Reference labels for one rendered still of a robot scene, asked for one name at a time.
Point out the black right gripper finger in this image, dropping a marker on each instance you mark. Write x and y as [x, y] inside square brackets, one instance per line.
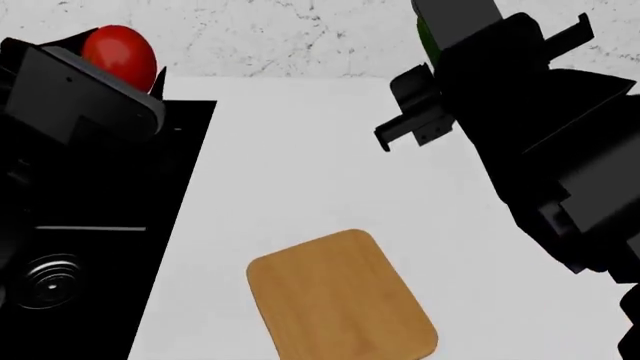
[415, 112]
[572, 29]

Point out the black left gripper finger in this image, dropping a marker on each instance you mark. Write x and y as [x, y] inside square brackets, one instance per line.
[65, 44]

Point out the red tomato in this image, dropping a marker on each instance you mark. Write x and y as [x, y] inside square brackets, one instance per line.
[122, 56]

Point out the green vegetable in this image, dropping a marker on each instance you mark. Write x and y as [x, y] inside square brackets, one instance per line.
[430, 43]

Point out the black kitchen sink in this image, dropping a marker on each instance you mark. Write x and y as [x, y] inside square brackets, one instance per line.
[110, 210]

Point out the wooden cutting board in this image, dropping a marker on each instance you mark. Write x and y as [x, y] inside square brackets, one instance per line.
[340, 300]

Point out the metal sink drain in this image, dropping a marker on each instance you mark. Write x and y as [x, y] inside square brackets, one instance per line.
[51, 281]

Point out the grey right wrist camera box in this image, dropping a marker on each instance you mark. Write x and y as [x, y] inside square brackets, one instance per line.
[462, 20]

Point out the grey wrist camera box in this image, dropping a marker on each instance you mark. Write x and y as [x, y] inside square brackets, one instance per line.
[462, 20]
[85, 99]

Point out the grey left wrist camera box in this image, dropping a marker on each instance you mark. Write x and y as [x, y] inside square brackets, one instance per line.
[85, 99]

